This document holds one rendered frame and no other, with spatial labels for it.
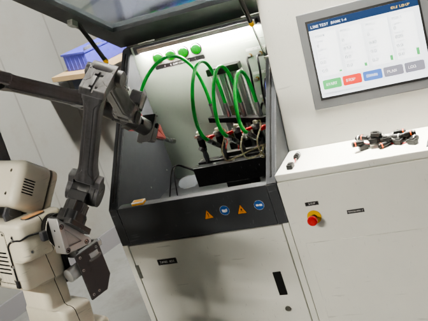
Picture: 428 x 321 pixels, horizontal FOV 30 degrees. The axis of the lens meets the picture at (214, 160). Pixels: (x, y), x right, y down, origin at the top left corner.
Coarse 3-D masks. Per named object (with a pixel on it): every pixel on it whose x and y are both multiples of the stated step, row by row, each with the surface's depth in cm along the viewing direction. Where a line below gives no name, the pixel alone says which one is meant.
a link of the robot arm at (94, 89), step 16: (96, 64) 227; (96, 80) 224; (112, 80) 225; (96, 96) 222; (96, 112) 225; (96, 128) 228; (80, 144) 232; (96, 144) 232; (80, 160) 235; (96, 160) 237; (80, 176) 238; (96, 176) 240; (96, 192) 240
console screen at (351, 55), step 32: (384, 0) 276; (416, 0) 272; (320, 32) 287; (352, 32) 282; (384, 32) 278; (416, 32) 274; (320, 64) 289; (352, 64) 284; (384, 64) 280; (416, 64) 276; (320, 96) 291; (352, 96) 286; (384, 96) 282
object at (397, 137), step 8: (360, 136) 279; (368, 136) 278; (376, 136) 274; (384, 136) 273; (392, 136) 272; (400, 136) 271; (408, 136) 270; (416, 136) 268; (352, 144) 275; (360, 144) 275; (368, 144) 276; (376, 144) 276; (384, 144) 271; (400, 144) 270; (408, 144) 268
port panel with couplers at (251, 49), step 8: (256, 40) 319; (264, 40) 318; (248, 48) 322; (256, 48) 321; (264, 48) 320; (248, 56) 320; (256, 56) 322; (256, 64) 324; (264, 64) 322; (256, 72) 325; (264, 72) 324; (256, 80) 323; (256, 88) 328; (264, 104) 330; (264, 112) 331
